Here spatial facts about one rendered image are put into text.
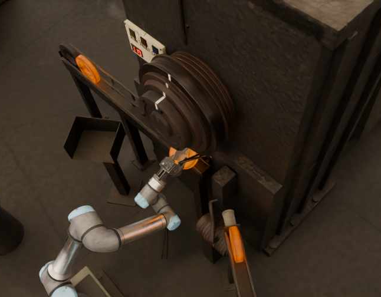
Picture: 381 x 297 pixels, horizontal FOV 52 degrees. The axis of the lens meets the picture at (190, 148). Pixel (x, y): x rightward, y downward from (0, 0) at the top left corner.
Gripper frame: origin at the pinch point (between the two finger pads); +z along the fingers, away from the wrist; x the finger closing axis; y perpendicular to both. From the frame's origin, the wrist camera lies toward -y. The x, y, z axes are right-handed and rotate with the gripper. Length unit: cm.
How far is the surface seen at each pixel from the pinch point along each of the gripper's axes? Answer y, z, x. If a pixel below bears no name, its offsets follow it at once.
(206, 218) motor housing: -17.3, -20.2, -25.1
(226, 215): -4.0, -11.2, -35.1
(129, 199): -62, -51, 38
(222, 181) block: 3.7, -0.4, -25.5
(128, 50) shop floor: -93, 32, 148
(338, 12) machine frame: 86, 51, -48
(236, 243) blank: 8, -16, -49
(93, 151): -5, -34, 46
